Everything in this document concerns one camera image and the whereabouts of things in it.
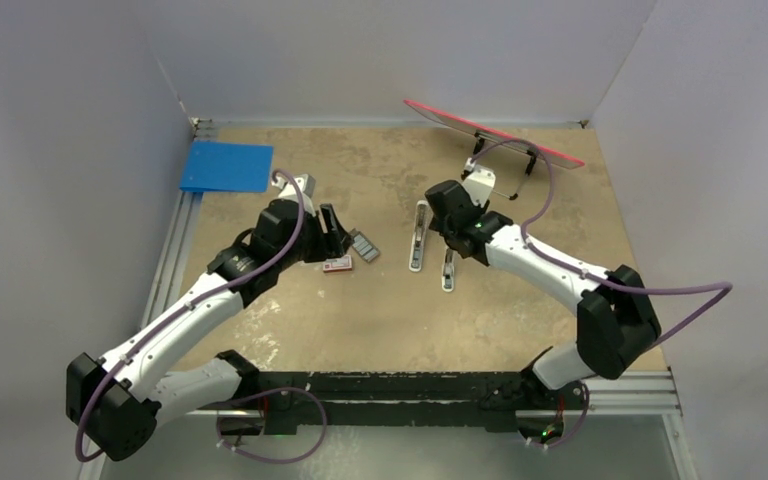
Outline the aluminium left rail frame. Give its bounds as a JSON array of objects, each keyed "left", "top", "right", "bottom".
[{"left": 133, "top": 117, "right": 220, "bottom": 356}]

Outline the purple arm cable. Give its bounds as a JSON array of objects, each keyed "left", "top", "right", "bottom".
[
  {"left": 463, "top": 139, "right": 735, "bottom": 452},
  {"left": 75, "top": 169, "right": 329, "bottom": 465}
]

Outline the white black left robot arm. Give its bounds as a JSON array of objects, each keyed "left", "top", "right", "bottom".
[{"left": 66, "top": 198, "right": 351, "bottom": 463}]

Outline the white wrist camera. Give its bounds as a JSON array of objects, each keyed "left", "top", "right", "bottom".
[
  {"left": 273, "top": 174, "right": 316, "bottom": 201},
  {"left": 461, "top": 157, "right": 496, "bottom": 207}
]

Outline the red white staple box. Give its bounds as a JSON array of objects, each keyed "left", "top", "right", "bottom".
[{"left": 322, "top": 254, "right": 353, "bottom": 274}]

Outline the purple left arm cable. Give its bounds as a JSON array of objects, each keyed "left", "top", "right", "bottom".
[{"left": 75, "top": 169, "right": 329, "bottom": 465}]

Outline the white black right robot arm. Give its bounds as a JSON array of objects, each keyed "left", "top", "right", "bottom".
[{"left": 425, "top": 180, "right": 662, "bottom": 407}]

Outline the blue plastic board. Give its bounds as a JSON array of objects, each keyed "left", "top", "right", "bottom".
[{"left": 179, "top": 140, "right": 274, "bottom": 193}]

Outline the small white stapler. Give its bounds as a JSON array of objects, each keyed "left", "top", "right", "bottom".
[{"left": 441, "top": 247, "right": 455, "bottom": 293}]

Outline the aluminium front rail frame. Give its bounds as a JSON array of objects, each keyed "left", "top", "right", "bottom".
[{"left": 87, "top": 351, "right": 697, "bottom": 479}]

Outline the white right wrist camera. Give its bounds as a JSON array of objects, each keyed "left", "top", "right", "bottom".
[{"left": 461, "top": 157, "right": 496, "bottom": 207}]

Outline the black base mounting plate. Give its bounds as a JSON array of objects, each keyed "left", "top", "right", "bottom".
[{"left": 193, "top": 370, "right": 586, "bottom": 439}]

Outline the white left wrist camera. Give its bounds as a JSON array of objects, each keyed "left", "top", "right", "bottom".
[{"left": 273, "top": 174, "right": 316, "bottom": 201}]

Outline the red tablet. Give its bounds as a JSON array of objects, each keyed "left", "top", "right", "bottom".
[{"left": 403, "top": 99, "right": 585, "bottom": 170}]

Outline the black wire tablet stand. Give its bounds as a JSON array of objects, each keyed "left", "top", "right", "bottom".
[{"left": 460, "top": 130, "right": 541, "bottom": 201}]

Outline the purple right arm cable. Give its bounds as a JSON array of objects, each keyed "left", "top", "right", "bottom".
[{"left": 463, "top": 139, "right": 735, "bottom": 452}]

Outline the aluminium rail frame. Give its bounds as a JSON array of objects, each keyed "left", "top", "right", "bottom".
[
  {"left": 133, "top": 117, "right": 220, "bottom": 356},
  {"left": 87, "top": 351, "right": 697, "bottom": 479}
]

